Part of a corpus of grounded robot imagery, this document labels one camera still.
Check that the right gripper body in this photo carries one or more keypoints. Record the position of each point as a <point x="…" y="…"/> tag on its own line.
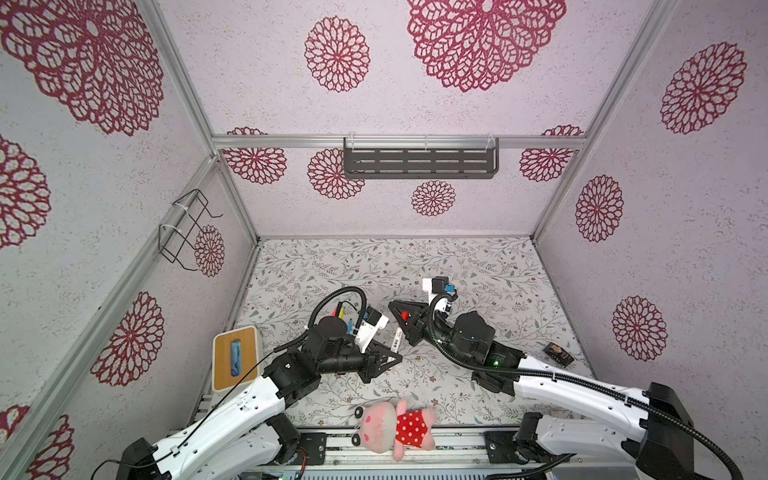
<point x="423" y="327"/>

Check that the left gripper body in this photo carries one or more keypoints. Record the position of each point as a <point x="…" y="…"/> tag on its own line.
<point x="370" y="363"/>

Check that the white red-tip marker pen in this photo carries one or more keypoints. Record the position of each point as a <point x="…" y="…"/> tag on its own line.
<point x="397" y="340"/>

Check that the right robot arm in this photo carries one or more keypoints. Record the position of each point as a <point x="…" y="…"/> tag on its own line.
<point x="648" y="427"/>

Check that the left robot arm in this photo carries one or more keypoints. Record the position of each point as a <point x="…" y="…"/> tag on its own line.
<point x="252" y="428"/>

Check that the pink plush pig toy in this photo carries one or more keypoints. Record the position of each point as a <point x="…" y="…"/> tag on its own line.
<point x="388" y="426"/>

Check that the small dark brown object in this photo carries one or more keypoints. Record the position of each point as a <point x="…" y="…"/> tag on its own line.
<point x="558" y="354"/>

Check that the white wooden-top box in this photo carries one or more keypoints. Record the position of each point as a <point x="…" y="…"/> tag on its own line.
<point x="234" y="353"/>

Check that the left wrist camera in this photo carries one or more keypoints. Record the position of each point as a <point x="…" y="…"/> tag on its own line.
<point x="372" y="322"/>

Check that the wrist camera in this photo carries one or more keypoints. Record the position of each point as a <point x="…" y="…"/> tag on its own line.
<point x="372" y="322"/>
<point x="440" y="285"/>

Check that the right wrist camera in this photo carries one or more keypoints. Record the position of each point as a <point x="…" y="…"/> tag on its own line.
<point x="440" y="285"/>

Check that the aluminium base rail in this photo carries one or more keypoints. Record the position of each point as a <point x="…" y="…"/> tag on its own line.
<point x="408" y="450"/>

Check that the dark grey wall shelf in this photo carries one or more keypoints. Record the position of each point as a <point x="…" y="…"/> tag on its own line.
<point x="424" y="163"/>

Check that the black wire wall rack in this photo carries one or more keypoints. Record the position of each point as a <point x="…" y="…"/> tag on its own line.
<point x="172" y="238"/>

